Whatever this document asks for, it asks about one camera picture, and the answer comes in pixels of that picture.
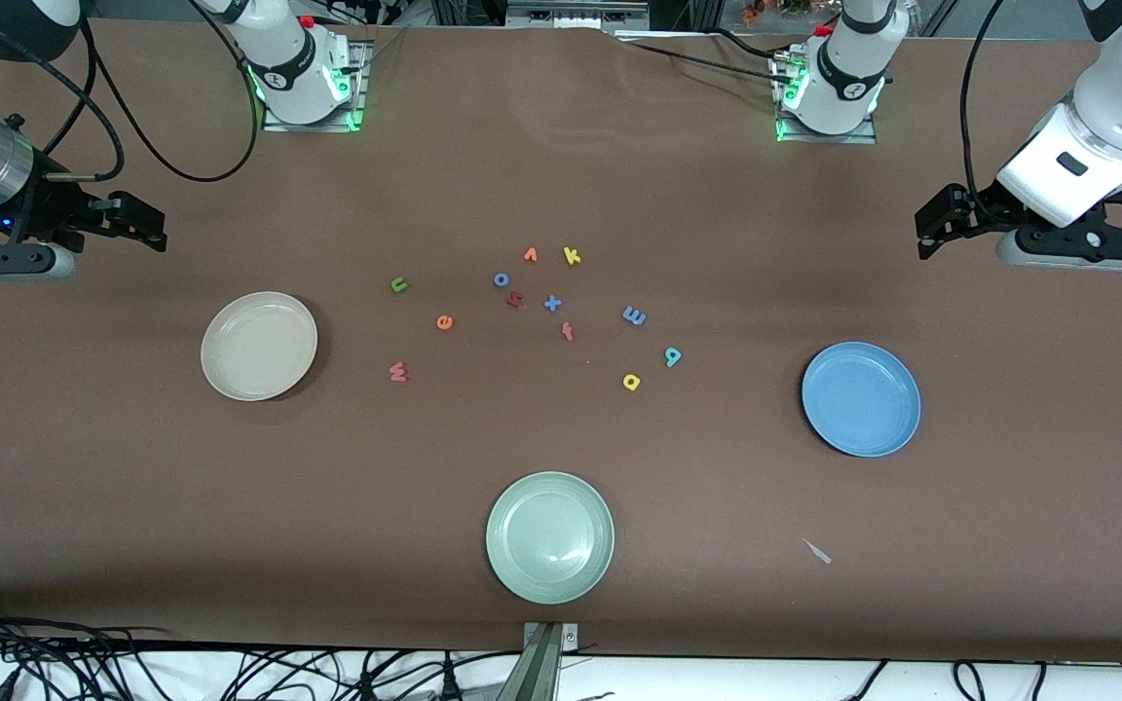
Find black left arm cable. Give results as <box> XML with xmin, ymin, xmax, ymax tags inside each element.
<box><xmin>958</xmin><ymin>0</ymin><xmax>1010</xmax><ymax>210</ymax></box>

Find tangled black cables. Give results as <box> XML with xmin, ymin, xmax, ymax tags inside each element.
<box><xmin>0</xmin><ymin>599</ymin><xmax>523</xmax><ymax>701</ymax></box>

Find beige brown plate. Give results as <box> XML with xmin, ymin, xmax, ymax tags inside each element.
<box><xmin>200</xmin><ymin>291</ymin><xmax>319</xmax><ymax>402</ymax></box>

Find blue plate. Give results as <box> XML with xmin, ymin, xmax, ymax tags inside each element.
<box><xmin>801</xmin><ymin>341</ymin><xmax>922</xmax><ymax>459</ymax></box>

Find metal table edge bracket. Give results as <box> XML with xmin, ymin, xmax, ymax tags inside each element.
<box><xmin>498</xmin><ymin>621</ymin><xmax>580</xmax><ymax>701</ymax></box>

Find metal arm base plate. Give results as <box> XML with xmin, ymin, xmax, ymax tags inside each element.
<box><xmin>773</xmin><ymin>54</ymin><xmax>879</xmax><ymax>145</ymax></box>
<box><xmin>262</xmin><ymin>39</ymin><xmax>369</xmax><ymax>133</ymax></box>

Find pale green plate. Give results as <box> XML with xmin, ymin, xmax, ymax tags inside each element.
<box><xmin>485</xmin><ymin>471</ymin><xmax>616</xmax><ymax>606</ymax></box>

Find grey box with ports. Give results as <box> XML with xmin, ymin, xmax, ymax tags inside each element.
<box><xmin>505</xmin><ymin>0</ymin><xmax>650</xmax><ymax>28</ymax></box>

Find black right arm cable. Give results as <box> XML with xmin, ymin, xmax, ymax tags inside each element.
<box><xmin>0</xmin><ymin>0</ymin><xmax>260</xmax><ymax>184</ymax></box>

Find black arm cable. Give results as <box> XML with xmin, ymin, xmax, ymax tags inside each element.
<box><xmin>958</xmin><ymin>0</ymin><xmax>1010</xmax><ymax>210</ymax></box>
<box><xmin>0</xmin><ymin>0</ymin><xmax>260</xmax><ymax>184</ymax></box>

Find black base cable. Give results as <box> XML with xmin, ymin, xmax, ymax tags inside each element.
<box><xmin>619</xmin><ymin>37</ymin><xmax>796</xmax><ymax>89</ymax></box>

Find brown table cover sheet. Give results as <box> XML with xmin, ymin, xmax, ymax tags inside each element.
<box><xmin>0</xmin><ymin>18</ymin><xmax>1122</xmax><ymax>663</ymax></box>

